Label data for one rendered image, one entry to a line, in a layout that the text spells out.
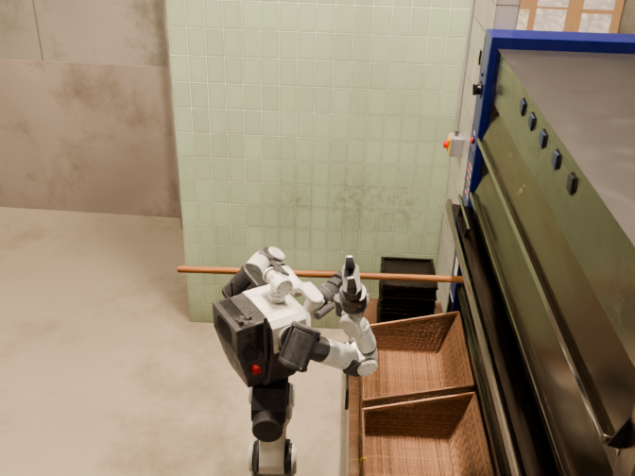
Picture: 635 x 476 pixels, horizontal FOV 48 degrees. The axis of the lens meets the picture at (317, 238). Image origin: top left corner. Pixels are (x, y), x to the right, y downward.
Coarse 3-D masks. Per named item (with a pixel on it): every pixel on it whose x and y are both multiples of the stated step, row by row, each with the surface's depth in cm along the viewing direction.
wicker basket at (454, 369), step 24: (456, 312) 348; (408, 336) 357; (432, 336) 357; (456, 336) 340; (384, 360) 356; (408, 360) 356; (432, 360) 356; (456, 360) 330; (360, 384) 339; (384, 384) 340; (408, 384) 340; (432, 384) 340; (456, 384) 321; (360, 408) 324
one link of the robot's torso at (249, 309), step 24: (264, 288) 262; (216, 312) 252; (240, 312) 249; (264, 312) 249; (288, 312) 250; (240, 336) 241; (264, 336) 242; (240, 360) 246; (264, 360) 252; (264, 384) 261
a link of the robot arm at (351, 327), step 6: (342, 318) 235; (348, 318) 234; (354, 318) 234; (342, 324) 237; (348, 324) 235; (354, 324) 234; (360, 324) 237; (366, 324) 244; (348, 330) 238; (354, 330) 237; (360, 330) 237; (366, 330) 242; (354, 336) 240; (360, 336) 239
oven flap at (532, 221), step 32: (512, 160) 268; (512, 192) 257; (512, 224) 242; (544, 224) 223; (544, 256) 215; (544, 288) 206; (576, 288) 191; (576, 320) 185; (608, 320) 172; (576, 352) 180; (608, 352) 167; (576, 384) 171; (608, 384) 163; (608, 416) 159
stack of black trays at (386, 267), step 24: (384, 264) 374; (408, 264) 377; (432, 264) 375; (384, 288) 359; (408, 288) 358; (432, 288) 356; (384, 312) 365; (408, 312) 366; (432, 312) 364; (384, 336) 373
